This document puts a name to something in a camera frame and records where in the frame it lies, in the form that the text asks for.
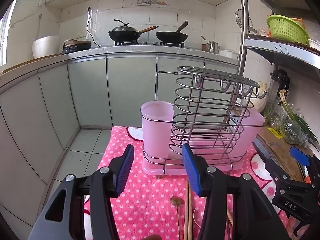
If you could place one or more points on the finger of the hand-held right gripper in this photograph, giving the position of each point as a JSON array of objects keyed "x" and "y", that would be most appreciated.
[
  {"x": 298, "y": 155},
  {"x": 265, "y": 160}
]

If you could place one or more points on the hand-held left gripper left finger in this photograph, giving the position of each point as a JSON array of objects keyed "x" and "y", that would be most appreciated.
[{"x": 125, "y": 170}]

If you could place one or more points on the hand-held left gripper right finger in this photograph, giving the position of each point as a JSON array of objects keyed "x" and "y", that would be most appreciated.
[{"x": 190, "y": 170}]

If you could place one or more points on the wooden chopstick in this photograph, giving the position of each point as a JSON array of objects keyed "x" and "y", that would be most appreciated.
[
  {"x": 190, "y": 217},
  {"x": 186, "y": 212}
]

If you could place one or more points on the pink plastic cup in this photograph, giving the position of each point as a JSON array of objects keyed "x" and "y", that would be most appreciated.
[{"x": 156, "y": 130}]

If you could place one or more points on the cardboard box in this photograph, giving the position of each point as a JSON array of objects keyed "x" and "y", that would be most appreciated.
[{"x": 277, "y": 152}]

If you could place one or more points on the clear bag of greens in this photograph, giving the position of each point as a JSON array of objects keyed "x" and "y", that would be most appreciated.
[{"x": 290, "y": 130}]

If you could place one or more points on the pink plastic container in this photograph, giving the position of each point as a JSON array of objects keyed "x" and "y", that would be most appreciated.
[{"x": 250, "y": 135}]

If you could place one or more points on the pink polka-dot blanket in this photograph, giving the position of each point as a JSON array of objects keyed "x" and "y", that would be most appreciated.
[{"x": 150, "y": 192}]

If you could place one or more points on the bronze metal spoon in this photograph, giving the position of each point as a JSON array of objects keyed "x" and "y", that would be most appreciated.
[{"x": 175, "y": 201}]

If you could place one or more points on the green onions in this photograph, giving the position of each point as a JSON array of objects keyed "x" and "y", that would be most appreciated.
[{"x": 297, "y": 120}]

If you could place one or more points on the translucent spoon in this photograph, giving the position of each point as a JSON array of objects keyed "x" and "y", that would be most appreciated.
[{"x": 195, "y": 217}]

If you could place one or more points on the napa cabbage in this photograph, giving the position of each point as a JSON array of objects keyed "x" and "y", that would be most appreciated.
[{"x": 258, "y": 100}]

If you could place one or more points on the brown utensil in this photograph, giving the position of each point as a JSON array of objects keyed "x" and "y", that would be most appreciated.
[{"x": 153, "y": 237}]

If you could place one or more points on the black blender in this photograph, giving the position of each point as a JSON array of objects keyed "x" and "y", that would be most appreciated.
[{"x": 278, "y": 82}]

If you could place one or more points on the pale green base cabinets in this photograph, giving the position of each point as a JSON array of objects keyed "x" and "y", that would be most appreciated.
[{"x": 87, "y": 92}]

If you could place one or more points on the metal shelf rack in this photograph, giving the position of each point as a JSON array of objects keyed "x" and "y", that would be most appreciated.
[{"x": 287, "y": 52}]

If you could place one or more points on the white plastic container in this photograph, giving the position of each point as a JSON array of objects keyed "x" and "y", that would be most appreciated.
[{"x": 314, "y": 45}]

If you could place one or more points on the white tray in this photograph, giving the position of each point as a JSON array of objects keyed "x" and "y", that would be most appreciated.
[{"x": 228, "y": 53}]

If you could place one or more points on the grey kitchen countertop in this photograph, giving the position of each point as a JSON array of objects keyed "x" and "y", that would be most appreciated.
[{"x": 100, "y": 52}]

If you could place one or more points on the small brown pot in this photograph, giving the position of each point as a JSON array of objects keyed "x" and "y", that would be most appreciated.
[{"x": 204, "y": 47}]

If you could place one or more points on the steel kettle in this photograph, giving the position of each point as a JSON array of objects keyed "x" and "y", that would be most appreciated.
[{"x": 213, "y": 47}]

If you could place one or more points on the green plastic basket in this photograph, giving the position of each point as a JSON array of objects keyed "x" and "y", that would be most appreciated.
[{"x": 287, "y": 30}]

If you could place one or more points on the gas stove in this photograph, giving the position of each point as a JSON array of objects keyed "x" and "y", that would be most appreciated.
[{"x": 147, "y": 43}]

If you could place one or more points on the dark electric cooker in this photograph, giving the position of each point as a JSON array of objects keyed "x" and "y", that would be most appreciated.
[{"x": 75, "y": 47}]

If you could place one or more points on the black frying wok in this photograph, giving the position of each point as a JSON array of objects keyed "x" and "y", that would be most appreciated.
[{"x": 172, "y": 37}]

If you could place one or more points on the black wok with lid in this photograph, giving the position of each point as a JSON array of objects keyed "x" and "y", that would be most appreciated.
[{"x": 122, "y": 33}]

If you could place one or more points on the metal strainer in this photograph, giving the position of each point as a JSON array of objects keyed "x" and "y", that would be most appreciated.
[{"x": 239, "y": 17}]

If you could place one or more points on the white rice cooker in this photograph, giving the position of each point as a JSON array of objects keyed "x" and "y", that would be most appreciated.
[{"x": 46, "y": 47}]

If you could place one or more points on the window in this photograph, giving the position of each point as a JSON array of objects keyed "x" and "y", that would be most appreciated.
[{"x": 2, "y": 42}]

